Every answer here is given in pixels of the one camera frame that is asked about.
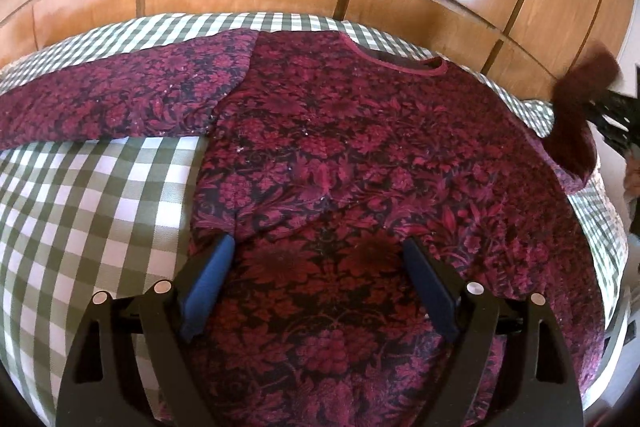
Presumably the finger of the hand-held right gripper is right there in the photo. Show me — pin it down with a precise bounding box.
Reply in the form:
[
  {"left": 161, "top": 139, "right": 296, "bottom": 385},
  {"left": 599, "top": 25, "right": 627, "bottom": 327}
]
[{"left": 587, "top": 89, "right": 634, "bottom": 154}]

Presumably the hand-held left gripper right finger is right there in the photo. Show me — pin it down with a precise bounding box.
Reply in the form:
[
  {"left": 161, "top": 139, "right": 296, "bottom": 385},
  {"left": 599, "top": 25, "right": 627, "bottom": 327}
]
[{"left": 402, "top": 237, "right": 585, "bottom": 427}]

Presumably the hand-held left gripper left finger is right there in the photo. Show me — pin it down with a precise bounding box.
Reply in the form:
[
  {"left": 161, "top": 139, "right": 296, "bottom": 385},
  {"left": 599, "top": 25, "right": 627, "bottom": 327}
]
[{"left": 55, "top": 234, "right": 236, "bottom": 427}]

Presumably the maroon floral shirt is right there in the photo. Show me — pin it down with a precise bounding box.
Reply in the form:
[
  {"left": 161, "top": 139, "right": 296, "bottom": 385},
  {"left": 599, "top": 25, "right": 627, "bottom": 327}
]
[{"left": 0, "top": 27, "right": 621, "bottom": 427}]

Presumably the green white checkered bedsheet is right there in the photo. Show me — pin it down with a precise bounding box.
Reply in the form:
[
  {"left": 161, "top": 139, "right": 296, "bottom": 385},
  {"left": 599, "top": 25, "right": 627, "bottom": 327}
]
[{"left": 0, "top": 12, "right": 631, "bottom": 427}]

